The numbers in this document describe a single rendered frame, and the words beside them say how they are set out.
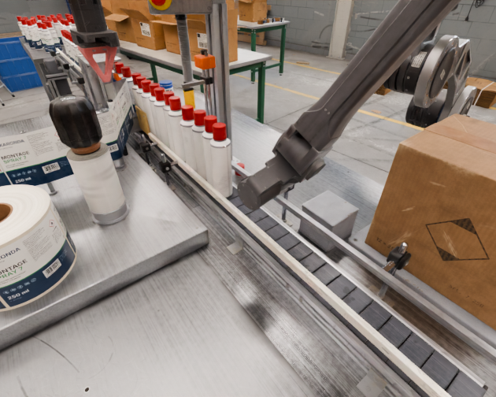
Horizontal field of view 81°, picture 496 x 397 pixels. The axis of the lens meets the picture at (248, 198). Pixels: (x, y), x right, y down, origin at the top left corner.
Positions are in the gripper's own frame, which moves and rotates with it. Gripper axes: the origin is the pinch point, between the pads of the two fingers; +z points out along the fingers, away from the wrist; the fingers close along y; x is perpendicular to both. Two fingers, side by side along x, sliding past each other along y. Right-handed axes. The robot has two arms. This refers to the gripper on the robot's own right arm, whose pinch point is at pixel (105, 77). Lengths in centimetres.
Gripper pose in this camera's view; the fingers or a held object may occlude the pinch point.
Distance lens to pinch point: 76.3
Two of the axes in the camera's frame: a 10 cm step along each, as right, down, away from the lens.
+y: 6.3, 4.7, -6.2
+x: 7.8, -3.7, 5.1
